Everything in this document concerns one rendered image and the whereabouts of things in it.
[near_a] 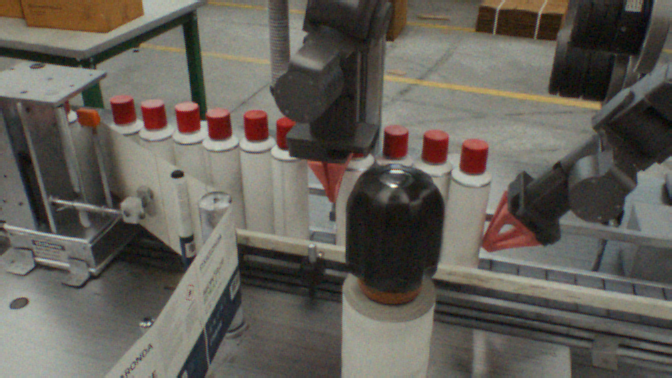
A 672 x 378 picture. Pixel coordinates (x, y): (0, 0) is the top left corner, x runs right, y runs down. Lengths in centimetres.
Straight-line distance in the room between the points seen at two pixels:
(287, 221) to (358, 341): 34
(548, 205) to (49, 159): 64
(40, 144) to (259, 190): 29
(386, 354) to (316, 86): 26
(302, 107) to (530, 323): 44
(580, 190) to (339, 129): 27
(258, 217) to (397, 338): 41
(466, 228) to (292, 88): 32
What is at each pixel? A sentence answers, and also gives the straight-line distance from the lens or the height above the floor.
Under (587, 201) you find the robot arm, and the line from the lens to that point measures 72.
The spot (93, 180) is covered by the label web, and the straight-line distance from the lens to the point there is 95.
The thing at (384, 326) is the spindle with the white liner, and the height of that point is 106.
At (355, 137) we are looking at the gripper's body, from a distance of 73.
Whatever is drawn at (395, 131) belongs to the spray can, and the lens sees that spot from 79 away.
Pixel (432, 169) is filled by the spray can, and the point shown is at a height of 104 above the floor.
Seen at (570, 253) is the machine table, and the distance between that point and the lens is 106.
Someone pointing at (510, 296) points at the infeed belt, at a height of 88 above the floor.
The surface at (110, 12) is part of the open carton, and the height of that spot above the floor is 84.
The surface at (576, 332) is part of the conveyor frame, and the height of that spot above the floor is 86.
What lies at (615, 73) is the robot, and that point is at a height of 90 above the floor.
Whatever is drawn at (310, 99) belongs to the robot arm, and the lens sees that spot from 62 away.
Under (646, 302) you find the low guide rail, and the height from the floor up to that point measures 91.
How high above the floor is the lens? 143
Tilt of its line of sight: 31 degrees down
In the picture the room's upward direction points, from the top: straight up
